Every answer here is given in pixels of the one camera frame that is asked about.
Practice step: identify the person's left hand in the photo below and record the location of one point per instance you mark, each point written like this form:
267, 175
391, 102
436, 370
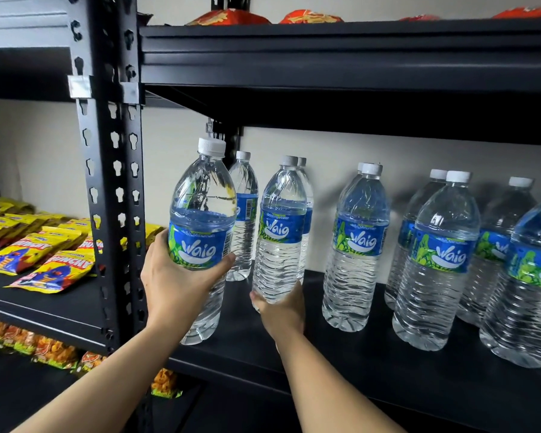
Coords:
171, 293

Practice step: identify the person's right hand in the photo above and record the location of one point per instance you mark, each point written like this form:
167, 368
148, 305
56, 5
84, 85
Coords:
284, 320

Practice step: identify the person's right thumb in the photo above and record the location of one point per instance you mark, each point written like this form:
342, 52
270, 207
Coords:
259, 302

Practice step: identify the person's left thumb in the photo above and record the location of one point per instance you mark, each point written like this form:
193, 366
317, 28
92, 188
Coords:
214, 269

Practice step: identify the blue-label clear water bottle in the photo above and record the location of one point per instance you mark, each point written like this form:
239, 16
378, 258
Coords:
203, 198
279, 247

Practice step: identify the person's right forearm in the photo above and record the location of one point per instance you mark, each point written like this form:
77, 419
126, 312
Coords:
329, 392

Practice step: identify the person's left forearm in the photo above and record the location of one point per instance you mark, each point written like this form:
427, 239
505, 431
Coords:
103, 387

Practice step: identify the row of water bottles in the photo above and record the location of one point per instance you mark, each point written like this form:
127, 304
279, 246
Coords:
356, 266

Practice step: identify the pile of yellow snack packets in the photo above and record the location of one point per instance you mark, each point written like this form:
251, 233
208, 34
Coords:
36, 261

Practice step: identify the row of orange snack packets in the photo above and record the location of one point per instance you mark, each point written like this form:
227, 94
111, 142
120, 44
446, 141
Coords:
54, 351

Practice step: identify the silver metal clip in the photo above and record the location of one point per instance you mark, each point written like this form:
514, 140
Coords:
130, 92
80, 87

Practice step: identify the black metal shelf rack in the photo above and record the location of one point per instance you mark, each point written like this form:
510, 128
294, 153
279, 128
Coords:
342, 54
27, 22

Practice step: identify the orange-red snack bag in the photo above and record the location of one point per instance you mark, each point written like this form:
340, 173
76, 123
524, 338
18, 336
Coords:
419, 17
527, 12
227, 17
311, 17

